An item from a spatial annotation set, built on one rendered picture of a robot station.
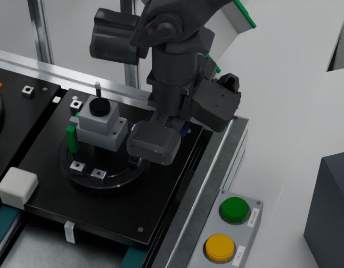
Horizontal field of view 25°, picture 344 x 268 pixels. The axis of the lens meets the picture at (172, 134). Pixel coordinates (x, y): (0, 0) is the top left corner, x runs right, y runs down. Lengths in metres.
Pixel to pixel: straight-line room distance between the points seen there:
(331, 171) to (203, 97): 0.22
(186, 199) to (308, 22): 0.58
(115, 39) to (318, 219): 0.43
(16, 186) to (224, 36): 0.44
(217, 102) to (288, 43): 0.57
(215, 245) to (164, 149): 0.20
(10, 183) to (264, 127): 0.48
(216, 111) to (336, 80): 0.54
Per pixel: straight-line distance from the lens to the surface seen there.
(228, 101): 1.00
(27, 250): 1.18
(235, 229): 1.14
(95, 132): 1.12
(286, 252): 1.24
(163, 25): 0.89
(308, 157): 1.36
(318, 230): 1.19
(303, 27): 1.59
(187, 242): 1.12
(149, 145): 0.97
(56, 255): 1.17
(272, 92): 1.45
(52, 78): 1.34
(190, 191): 1.17
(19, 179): 1.17
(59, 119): 1.26
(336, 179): 1.08
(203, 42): 0.93
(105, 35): 0.96
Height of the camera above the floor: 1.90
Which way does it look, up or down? 49 degrees down
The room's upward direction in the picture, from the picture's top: straight up
